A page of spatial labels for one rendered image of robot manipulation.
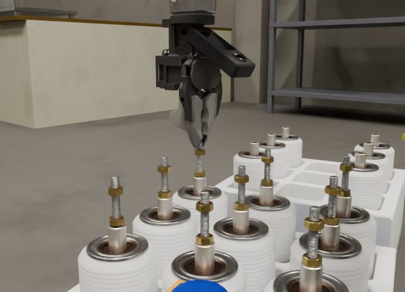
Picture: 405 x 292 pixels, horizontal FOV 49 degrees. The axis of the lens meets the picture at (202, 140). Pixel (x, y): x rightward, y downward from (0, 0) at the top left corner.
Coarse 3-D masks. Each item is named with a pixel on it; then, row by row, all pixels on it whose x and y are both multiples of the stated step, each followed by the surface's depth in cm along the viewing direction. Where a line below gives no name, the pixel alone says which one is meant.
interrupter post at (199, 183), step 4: (204, 176) 75; (196, 180) 74; (200, 180) 74; (204, 180) 74; (196, 184) 74; (200, 184) 74; (204, 184) 75; (196, 188) 74; (200, 188) 74; (204, 188) 75; (196, 192) 75
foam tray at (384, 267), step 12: (384, 252) 69; (396, 252) 70; (276, 264) 65; (288, 264) 65; (384, 264) 65; (276, 276) 65; (372, 276) 70; (384, 276) 62; (72, 288) 59; (372, 288) 59; (384, 288) 59
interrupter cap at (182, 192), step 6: (186, 186) 78; (192, 186) 79; (210, 186) 78; (180, 192) 75; (186, 192) 75; (192, 192) 76; (210, 192) 76; (216, 192) 75; (186, 198) 72; (192, 198) 72; (198, 198) 72; (210, 198) 72
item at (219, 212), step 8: (176, 192) 76; (176, 200) 73; (184, 200) 72; (192, 200) 72; (216, 200) 72; (224, 200) 74; (192, 208) 71; (216, 208) 72; (224, 208) 74; (200, 216) 72; (216, 216) 72; (224, 216) 74
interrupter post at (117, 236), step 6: (108, 228) 53; (114, 228) 53; (120, 228) 53; (108, 234) 54; (114, 234) 53; (120, 234) 53; (126, 234) 54; (108, 240) 54; (114, 240) 53; (120, 240) 53; (126, 240) 54; (108, 246) 54; (114, 246) 53; (120, 246) 54; (126, 246) 54
